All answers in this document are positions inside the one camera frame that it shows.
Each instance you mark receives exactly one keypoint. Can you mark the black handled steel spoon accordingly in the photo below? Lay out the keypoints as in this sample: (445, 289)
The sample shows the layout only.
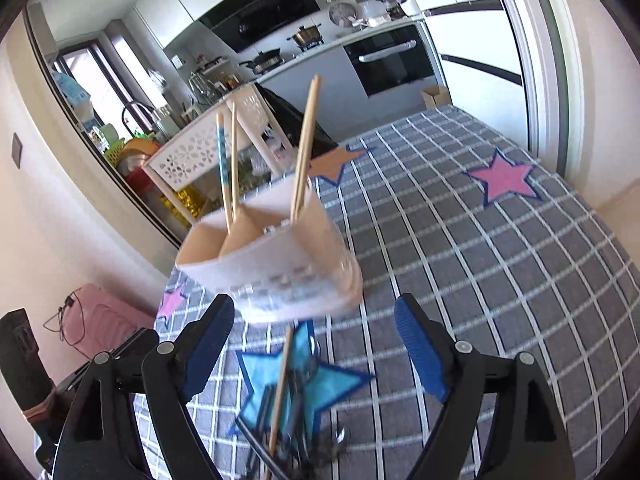
(297, 455)

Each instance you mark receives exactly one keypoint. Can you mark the blue patterned chopstick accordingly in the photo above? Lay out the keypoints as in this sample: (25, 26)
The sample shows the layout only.
(223, 170)

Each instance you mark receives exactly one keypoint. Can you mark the cardboard box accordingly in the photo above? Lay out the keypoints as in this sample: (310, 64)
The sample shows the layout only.
(436, 96)

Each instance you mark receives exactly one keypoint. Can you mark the beige plastic utensil holder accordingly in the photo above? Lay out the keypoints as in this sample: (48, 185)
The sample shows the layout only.
(275, 269)

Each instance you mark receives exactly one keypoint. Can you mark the black built-in oven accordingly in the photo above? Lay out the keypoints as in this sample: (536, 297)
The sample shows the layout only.
(390, 59)

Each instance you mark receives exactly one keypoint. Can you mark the black wok pan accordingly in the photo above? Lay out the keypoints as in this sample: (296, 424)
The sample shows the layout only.
(264, 62)

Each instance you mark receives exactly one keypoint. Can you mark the copper cooking pot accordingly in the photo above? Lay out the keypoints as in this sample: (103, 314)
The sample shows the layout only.
(307, 38)

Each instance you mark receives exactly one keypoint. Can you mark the grey checked tablecloth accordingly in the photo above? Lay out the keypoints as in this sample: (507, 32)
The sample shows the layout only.
(504, 254)

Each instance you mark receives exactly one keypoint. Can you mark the black jacket on chair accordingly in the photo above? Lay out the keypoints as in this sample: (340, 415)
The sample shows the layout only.
(290, 120)

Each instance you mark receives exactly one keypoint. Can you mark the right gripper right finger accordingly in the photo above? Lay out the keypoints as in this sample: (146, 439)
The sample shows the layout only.
(527, 438)

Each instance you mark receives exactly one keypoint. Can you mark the white refrigerator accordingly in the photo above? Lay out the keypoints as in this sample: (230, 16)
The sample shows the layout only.
(482, 70)

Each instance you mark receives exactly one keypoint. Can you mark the plain wooden chopstick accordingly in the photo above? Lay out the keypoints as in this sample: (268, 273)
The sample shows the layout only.
(234, 162)

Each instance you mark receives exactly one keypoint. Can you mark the white perforated plastic chair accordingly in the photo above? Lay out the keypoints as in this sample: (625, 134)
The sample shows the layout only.
(195, 150)

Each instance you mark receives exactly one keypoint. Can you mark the pink suitcase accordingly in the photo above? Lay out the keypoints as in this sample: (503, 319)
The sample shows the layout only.
(93, 320)

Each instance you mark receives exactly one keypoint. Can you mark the black range hood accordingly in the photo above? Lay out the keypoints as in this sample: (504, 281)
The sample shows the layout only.
(241, 23)

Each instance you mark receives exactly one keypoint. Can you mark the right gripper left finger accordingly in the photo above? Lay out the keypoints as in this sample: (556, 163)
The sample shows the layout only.
(100, 437)

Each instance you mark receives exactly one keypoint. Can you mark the wooden chopstick pair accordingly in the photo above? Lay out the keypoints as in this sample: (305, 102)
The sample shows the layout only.
(308, 150)
(303, 150)

